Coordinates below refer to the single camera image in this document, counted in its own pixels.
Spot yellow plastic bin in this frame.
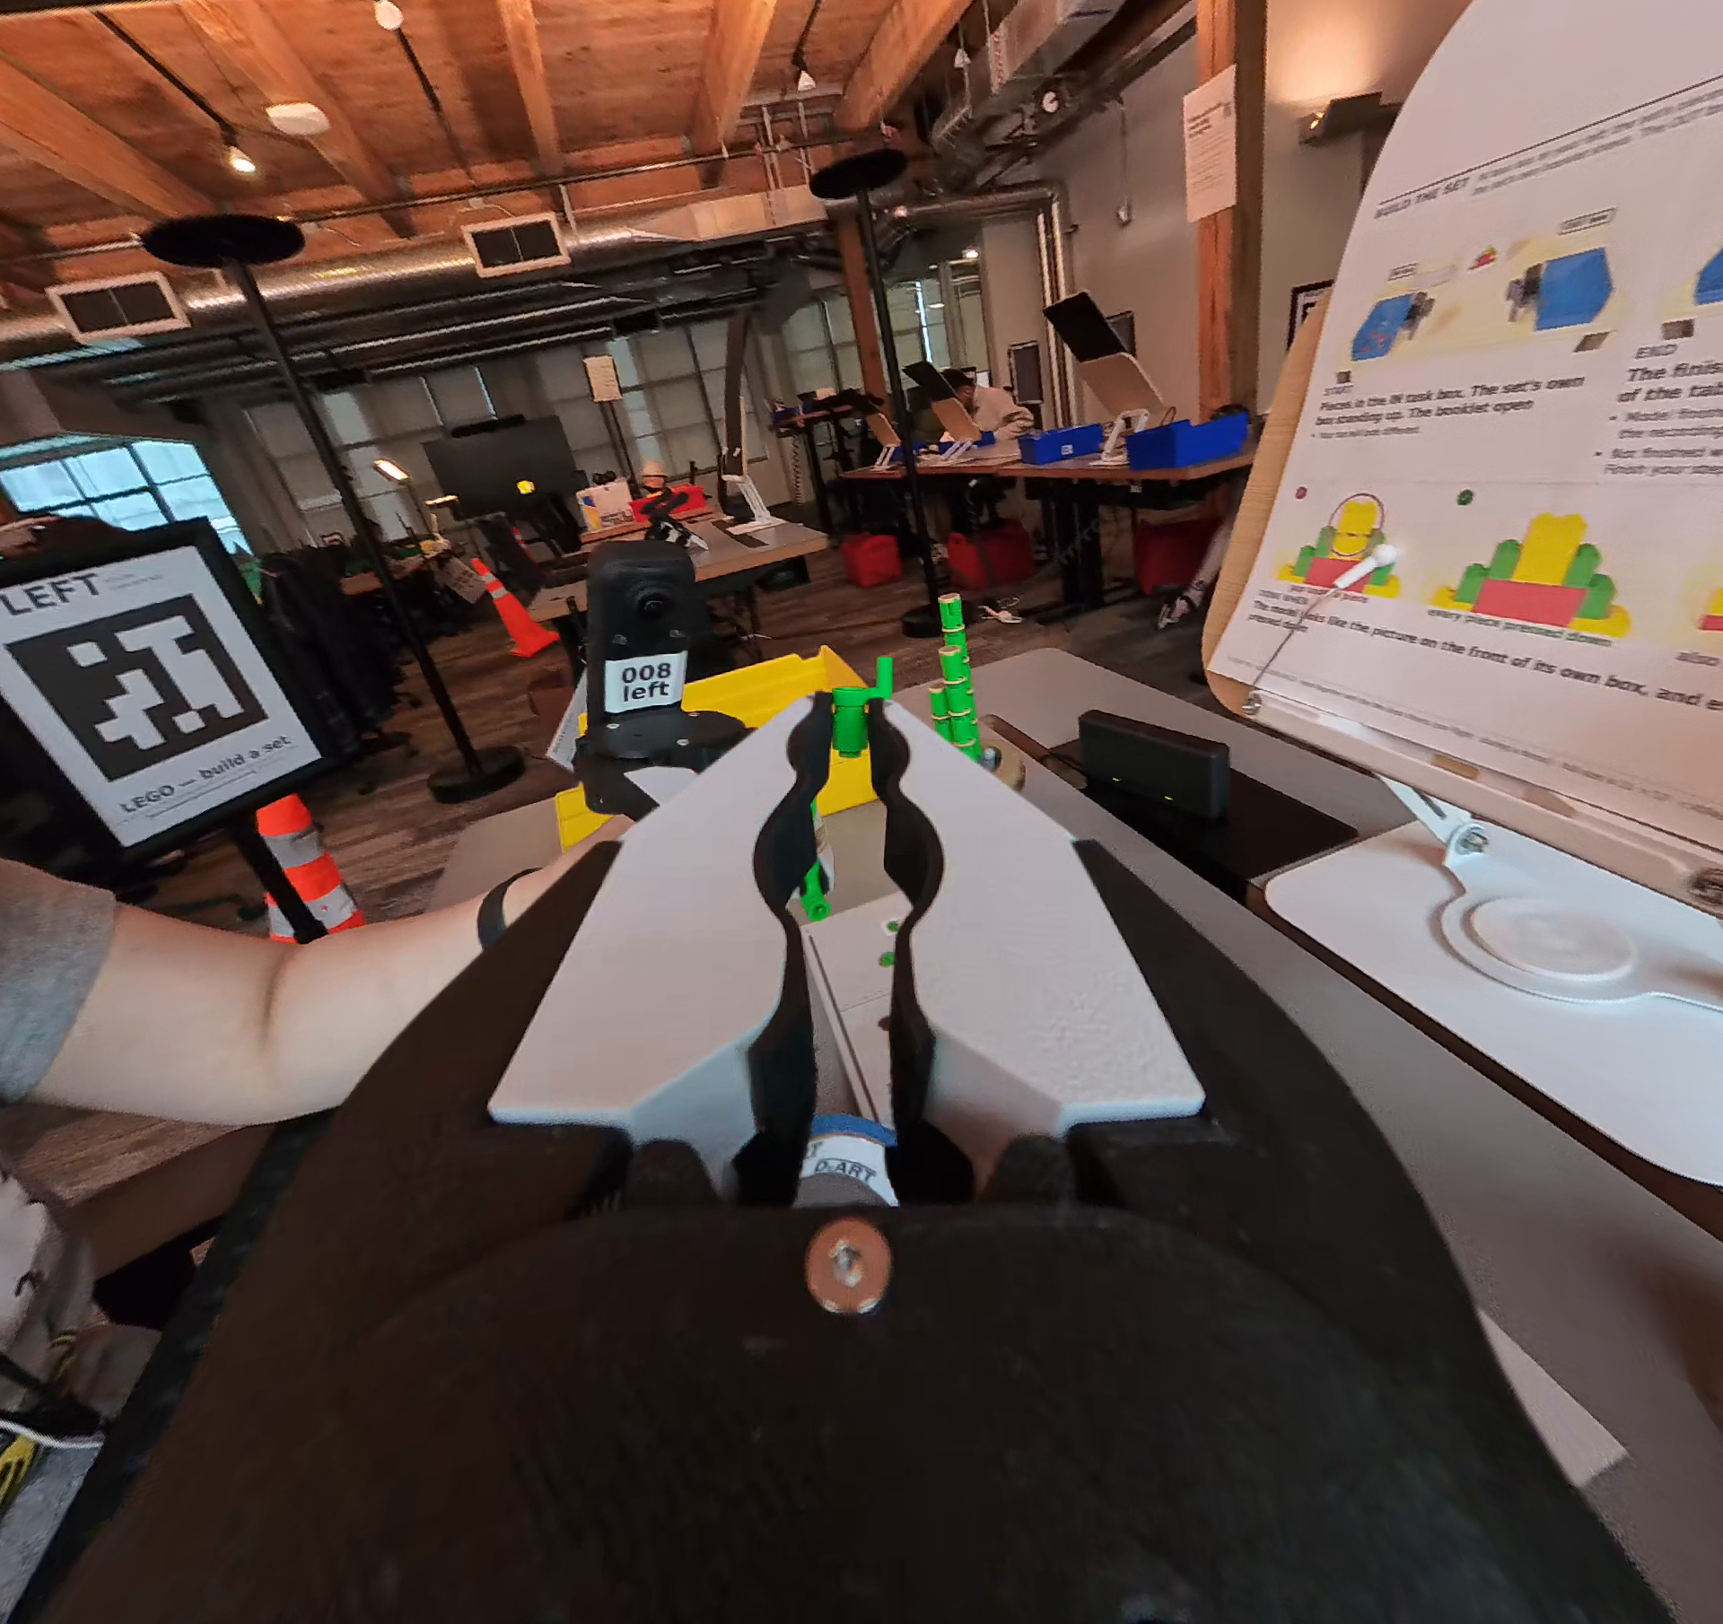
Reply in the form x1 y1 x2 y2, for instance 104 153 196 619
555 648 891 853

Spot black wall monitor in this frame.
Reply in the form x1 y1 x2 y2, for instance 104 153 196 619
424 417 582 515

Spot person's left forearm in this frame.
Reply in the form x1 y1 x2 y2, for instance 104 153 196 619
27 863 594 1129

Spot blue masking tape roll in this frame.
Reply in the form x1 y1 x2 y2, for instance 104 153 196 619
794 1113 901 1210

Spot lego instruction booklet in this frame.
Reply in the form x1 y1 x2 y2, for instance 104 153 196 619
801 890 1634 1495

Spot black framed marker sign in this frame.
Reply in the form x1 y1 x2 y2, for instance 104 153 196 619
0 517 359 946

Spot green lego stud with handle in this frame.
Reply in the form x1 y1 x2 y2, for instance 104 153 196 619
830 655 898 758

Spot printed instruction sheet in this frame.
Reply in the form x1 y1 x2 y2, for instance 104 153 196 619
1212 0 1723 833

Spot lego bamboo pot model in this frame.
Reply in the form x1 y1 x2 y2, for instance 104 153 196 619
928 591 1032 792

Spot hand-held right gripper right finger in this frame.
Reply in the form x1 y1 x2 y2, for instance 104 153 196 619
873 695 1206 1206

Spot black smart wristband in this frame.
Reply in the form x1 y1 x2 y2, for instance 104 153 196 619
474 867 541 953

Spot wooden instruction board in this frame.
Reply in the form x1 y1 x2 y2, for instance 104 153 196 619
1201 0 1723 907

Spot orange traffic cone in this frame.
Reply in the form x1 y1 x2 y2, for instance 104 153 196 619
255 793 366 946
469 557 560 661

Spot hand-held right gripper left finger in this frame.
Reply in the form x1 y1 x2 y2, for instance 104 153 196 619
487 693 826 1206

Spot black pole stand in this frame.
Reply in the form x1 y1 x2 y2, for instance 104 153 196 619
140 214 528 806
808 147 971 637

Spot tablet on wooden stand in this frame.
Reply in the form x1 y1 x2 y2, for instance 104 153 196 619
1043 291 1171 422

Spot white stand base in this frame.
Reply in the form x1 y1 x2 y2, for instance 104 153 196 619
1266 817 1723 1188

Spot black rectangular device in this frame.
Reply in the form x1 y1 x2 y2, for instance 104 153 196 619
1077 709 1233 819

